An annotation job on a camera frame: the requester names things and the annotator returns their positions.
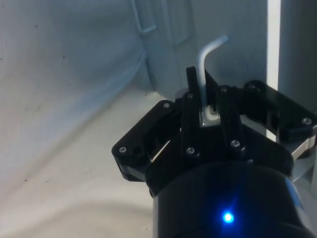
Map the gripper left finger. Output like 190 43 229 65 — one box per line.
111 66 203 181

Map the white chest of drawers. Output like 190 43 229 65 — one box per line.
130 0 198 100

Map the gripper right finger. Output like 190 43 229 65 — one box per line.
205 70 317 159

